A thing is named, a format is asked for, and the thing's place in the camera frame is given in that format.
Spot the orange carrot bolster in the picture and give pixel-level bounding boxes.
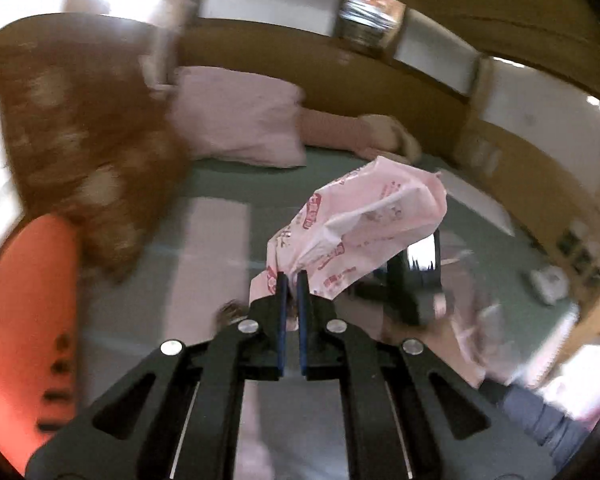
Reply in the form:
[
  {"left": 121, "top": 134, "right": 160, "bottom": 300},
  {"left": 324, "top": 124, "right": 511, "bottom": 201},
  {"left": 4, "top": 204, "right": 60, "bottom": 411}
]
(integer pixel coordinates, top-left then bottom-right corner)
[{"left": 0, "top": 214, "right": 80, "bottom": 472}]

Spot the red floral brocade cushion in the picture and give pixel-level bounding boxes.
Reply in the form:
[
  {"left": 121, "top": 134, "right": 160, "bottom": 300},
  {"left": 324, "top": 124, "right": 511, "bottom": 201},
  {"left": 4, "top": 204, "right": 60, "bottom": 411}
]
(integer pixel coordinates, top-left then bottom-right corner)
[{"left": 0, "top": 41, "right": 188, "bottom": 280}]

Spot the pink pillow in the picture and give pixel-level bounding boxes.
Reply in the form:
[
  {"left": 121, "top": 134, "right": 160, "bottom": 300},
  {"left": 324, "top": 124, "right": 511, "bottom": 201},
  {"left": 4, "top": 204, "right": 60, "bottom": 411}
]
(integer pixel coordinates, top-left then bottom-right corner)
[{"left": 169, "top": 66, "right": 306, "bottom": 169}]

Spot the stack of papers on shelf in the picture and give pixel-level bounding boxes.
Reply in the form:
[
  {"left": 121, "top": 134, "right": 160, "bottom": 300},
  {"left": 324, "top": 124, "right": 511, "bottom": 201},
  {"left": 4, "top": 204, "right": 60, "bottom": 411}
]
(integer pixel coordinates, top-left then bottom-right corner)
[{"left": 335, "top": 0, "right": 405, "bottom": 58}]

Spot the white object on bed edge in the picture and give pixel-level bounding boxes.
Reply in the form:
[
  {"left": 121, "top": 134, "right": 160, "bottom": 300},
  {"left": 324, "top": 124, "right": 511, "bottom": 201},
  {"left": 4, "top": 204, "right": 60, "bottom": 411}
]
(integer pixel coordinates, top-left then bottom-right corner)
[{"left": 529, "top": 266, "right": 569, "bottom": 306}]

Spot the green bed sheet mattress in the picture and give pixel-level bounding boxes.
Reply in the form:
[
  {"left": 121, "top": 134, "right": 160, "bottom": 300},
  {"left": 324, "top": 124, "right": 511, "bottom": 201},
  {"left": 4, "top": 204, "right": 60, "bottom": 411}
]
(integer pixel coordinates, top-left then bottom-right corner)
[{"left": 179, "top": 144, "right": 581, "bottom": 340}]

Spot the striped plush doll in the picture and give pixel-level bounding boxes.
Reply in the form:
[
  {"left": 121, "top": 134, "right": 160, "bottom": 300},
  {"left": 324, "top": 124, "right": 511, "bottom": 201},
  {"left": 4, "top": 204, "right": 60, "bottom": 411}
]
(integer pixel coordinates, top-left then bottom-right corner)
[{"left": 298, "top": 108, "right": 422, "bottom": 165}]

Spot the pink printed plastic bag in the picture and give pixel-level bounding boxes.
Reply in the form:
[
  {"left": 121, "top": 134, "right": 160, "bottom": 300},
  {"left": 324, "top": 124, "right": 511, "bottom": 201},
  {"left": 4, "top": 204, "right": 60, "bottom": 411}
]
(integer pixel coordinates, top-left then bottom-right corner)
[{"left": 248, "top": 155, "right": 450, "bottom": 331}]

